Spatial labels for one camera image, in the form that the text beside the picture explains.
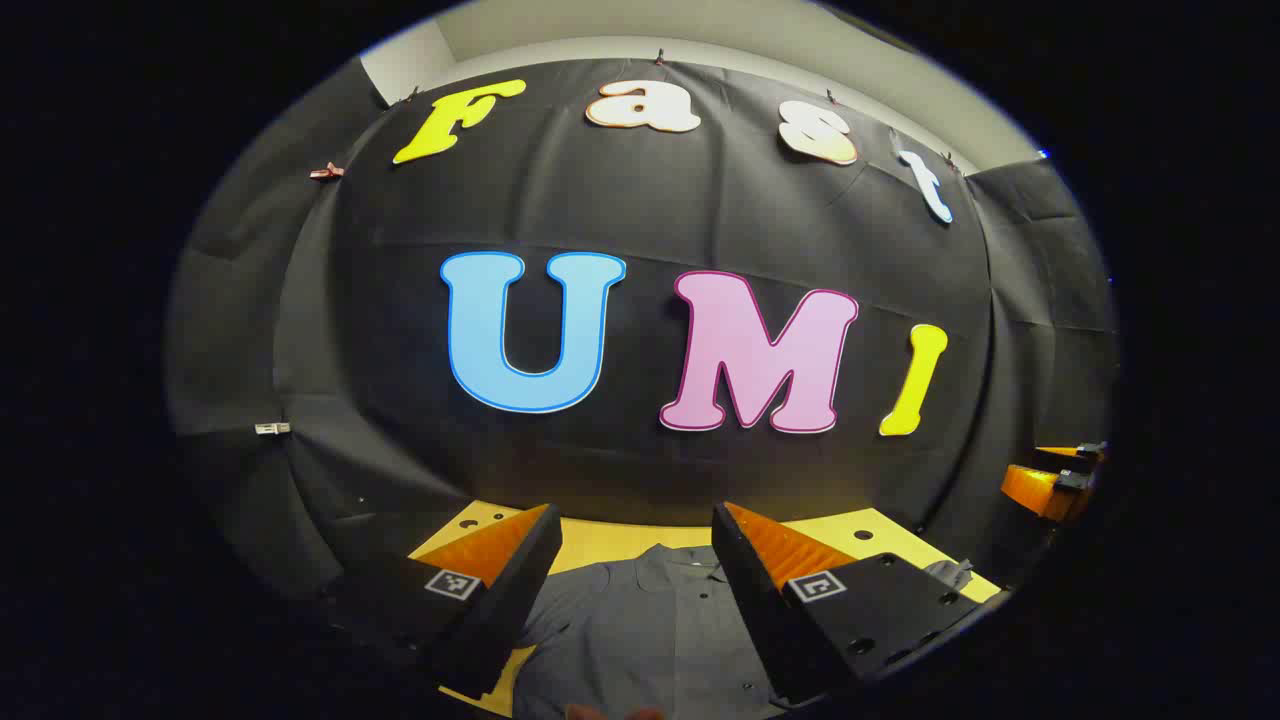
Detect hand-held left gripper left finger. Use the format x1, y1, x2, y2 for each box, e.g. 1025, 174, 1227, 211
325, 503, 563, 701

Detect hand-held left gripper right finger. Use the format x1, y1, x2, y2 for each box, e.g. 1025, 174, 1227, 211
712, 502, 987, 707

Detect grey collared shirt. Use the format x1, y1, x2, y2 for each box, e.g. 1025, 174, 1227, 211
512, 543, 976, 720

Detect black backdrop cloth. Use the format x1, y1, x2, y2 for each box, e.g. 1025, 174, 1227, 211
165, 57, 1119, 601

